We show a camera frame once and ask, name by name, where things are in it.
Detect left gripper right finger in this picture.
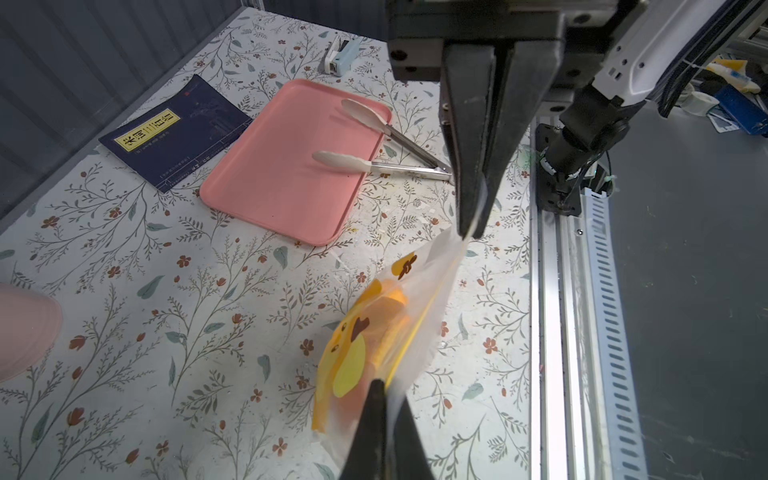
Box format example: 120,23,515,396
390,399,434,480

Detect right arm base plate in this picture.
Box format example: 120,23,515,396
534,124,615,216

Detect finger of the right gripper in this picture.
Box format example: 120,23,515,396
473,40,564,239
440,44,496,239

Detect pink plastic tray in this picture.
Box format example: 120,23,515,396
200,80,383,246

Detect dark blue notebook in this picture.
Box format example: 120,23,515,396
99,74,252,193

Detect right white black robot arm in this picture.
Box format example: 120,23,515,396
385,1,748,238

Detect metal tongs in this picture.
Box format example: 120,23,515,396
311,97,452,182

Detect clear resealable bag yellow print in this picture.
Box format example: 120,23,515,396
312,228,468,465

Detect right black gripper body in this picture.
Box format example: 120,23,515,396
385,1,636,81

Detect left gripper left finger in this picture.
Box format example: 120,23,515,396
339,379,387,480

